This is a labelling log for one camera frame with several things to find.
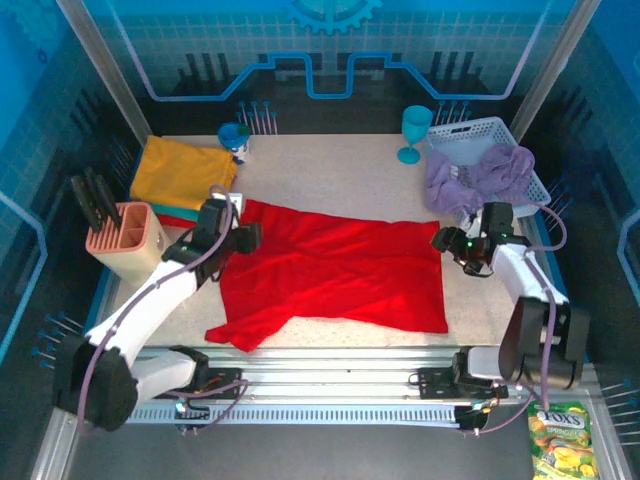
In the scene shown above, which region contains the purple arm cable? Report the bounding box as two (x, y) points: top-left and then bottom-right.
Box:
(474, 202), (569, 436)
(77, 183), (251, 439)

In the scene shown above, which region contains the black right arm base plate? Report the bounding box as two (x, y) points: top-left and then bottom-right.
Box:
(417, 366), (501, 400)

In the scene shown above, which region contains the aluminium frame post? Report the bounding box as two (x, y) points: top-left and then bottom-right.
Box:
(54, 0), (151, 146)
(509, 0), (601, 139)

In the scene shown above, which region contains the aluminium rail frame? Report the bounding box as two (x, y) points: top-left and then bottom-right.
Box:
(29, 214), (631, 480)

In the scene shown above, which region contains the red t-shirt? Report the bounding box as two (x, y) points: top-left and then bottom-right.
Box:
(157, 213), (197, 230)
(204, 198), (450, 354)

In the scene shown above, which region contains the folded red t-shirt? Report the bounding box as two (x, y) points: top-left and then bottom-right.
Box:
(157, 213), (197, 230)

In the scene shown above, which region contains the folded yellow t-shirt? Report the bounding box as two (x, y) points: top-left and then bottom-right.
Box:
(129, 135), (240, 210)

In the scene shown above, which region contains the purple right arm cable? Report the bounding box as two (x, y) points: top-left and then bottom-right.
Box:
(474, 202), (569, 436)

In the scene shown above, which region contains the white plastic basket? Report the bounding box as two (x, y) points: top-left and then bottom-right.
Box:
(427, 116), (553, 220)

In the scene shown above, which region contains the pink and beige knife block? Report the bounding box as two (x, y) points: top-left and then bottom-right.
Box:
(84, 201), (174, 289)

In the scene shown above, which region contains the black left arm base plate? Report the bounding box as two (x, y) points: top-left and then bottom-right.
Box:
(204, 367), (246, 400)

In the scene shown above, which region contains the purple t-shirt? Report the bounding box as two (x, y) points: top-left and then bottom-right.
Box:
(423, 144), (536, 221)

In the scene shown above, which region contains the green Fox's candy bag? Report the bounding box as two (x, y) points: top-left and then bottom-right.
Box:
(526, 399), (596, 480)

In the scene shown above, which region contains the white cup with blue lid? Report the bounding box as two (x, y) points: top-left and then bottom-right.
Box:
(217, 122), (251, 166)

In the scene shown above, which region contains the folded teal t-shirt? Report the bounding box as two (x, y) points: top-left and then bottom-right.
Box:
(149, 202), (201, 221)

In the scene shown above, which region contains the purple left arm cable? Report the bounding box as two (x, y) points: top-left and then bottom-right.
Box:
(77, 183), (251, 439)

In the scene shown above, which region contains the black knife handle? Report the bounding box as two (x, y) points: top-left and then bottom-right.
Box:
(83, 168), (114, 226)
(69, 175), (101, 234)
(94, 175), (122, 227)

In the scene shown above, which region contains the white slotted cable duct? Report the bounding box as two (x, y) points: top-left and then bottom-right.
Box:
(127, 403), (459, 426)

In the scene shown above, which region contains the blue plastic goblet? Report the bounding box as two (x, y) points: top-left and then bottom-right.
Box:
(397, 104), (434, 165)

